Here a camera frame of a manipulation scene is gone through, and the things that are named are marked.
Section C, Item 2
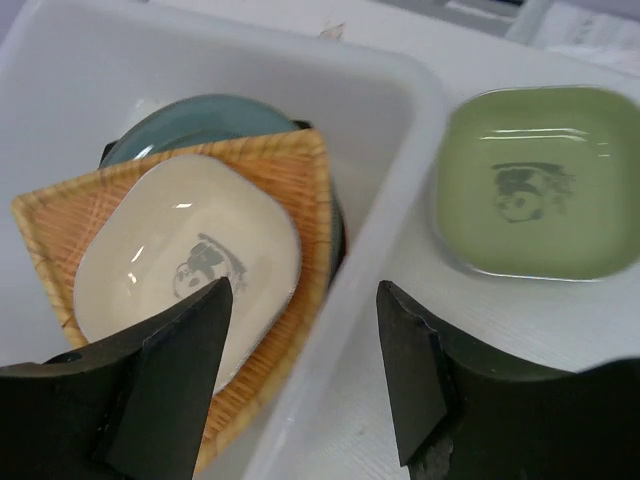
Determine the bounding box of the cream square panda dish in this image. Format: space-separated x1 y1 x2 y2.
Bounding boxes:
73 154 302 391

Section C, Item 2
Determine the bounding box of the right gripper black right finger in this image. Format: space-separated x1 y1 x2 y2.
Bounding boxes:
376 280 639 479

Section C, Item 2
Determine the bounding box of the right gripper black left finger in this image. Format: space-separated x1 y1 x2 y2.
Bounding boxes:
1 278 233 479

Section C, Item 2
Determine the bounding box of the teal round plate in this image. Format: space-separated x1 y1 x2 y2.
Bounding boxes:
97 93 346 266

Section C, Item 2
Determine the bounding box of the white plastic bin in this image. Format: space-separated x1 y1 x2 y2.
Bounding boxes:
1 1 448 479

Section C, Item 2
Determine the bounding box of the green square panda dish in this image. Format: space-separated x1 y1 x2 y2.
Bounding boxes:
433 86 639 281

